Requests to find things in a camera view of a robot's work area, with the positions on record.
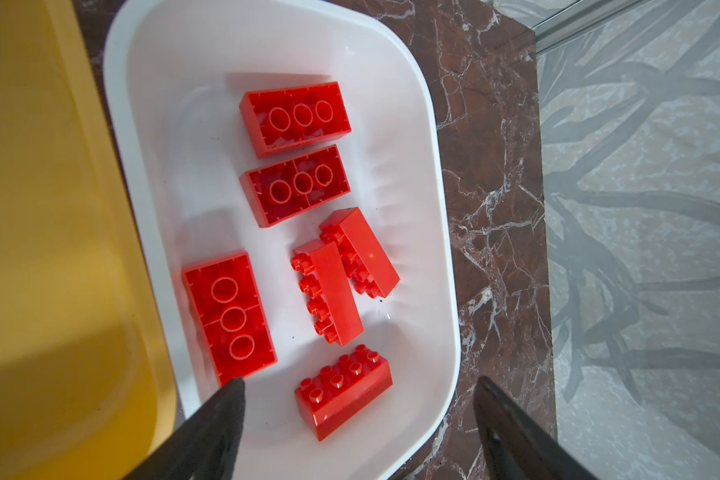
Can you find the red lego brick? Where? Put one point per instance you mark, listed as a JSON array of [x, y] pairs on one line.
[[339, 391], [293, 186], [364, 260], [226, 304], [283, 119], [330, 299]]

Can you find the yellow container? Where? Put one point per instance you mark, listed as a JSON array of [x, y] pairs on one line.
[[86, 384]]

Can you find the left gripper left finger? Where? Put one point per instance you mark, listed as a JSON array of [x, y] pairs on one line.
[[206, 445]]

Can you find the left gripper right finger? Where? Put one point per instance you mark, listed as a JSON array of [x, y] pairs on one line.
[[514, 445]]

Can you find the right white container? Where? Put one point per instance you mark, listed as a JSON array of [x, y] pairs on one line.
[[174, 75]]

